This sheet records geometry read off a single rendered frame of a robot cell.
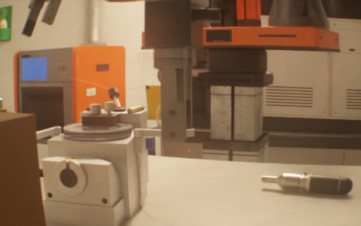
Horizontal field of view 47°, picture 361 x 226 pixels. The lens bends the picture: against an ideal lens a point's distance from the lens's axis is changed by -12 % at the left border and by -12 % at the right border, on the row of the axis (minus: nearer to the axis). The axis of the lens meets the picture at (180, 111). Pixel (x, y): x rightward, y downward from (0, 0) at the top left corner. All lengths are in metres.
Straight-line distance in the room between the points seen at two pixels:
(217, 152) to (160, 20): 0.68
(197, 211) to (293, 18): 0.56
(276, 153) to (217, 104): 0.99
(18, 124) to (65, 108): 1.63
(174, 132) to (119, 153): 0.07
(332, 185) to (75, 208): 0.34
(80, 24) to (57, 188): 3.39
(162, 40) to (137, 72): 3.11
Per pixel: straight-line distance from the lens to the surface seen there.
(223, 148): 1.11
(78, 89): 1.79
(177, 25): 0.47
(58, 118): 1.86
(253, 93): 1.09
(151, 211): 0.56
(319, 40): 0.98
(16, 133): 0.20
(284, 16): 1.00
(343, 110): 2.08
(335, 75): 2.07
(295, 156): 2.06
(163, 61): 0.47
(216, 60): 1.10
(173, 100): 0.50
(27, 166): 0.21
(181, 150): 2.19
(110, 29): 3.70
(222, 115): 1.11
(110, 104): 0.58
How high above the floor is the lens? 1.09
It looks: 7 degrees down
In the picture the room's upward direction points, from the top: straight up
